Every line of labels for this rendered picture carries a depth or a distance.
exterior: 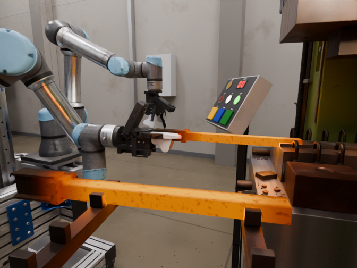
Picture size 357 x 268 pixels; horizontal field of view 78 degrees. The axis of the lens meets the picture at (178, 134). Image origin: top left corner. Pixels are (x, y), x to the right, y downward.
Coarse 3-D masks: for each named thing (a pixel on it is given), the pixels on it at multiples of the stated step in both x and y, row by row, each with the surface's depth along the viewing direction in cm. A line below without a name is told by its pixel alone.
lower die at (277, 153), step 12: (288, 144) 56; (300, 144) 56; (276, 156) 61; (288, 156) 52; (300, 156) 52; (312, 156) 51; (324, 156) 50; (336, 156) 50; (348, 156) 49; (276, 168) 60
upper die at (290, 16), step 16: (288, 0) 55; (304, 0) 46; (320, 0) 45; (336, 0) 44; (352, 0) 44; (288, 16) 54; (304, 16) 46; (320, 16) 46; (336, 16) 45; (352, 16) 44; (288, 32) 54; (304, 32) 53; (320, 32) 53
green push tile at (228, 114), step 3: (228, 111) 105; (231, 111) 102; (225, 114) 106; (228, 114) 103; (231, 114) 101; (225, 117) 105; (228, 117) 102; (222, 120) 106; (225, 120) 103; (228, 120) 101; (222, 123) 105; (225, 123) 102
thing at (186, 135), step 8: (184, 136) 63; (192, 136) 64; (200, 136) 63; (208, 136) 62; (216, 136) 62; (224, 136) 61; (232, 136) 61; (240, 136) 60; (248, 136) 60; (256, 136) 61; (264, 136) 61; (248, 144) 60; (256, 144) 59; (264, 144) 59; (272, 144) 58
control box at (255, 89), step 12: (252, 84) 98; (264, 84) 98; (228, 96) 115; (240, 96) 102; (252, 96) 98; (264, 96) 99; (228, 108) 108; (240, 108) 98; (252, 108) 99; (240, 120) 99; (228, 132) 111; (240, 132) 100
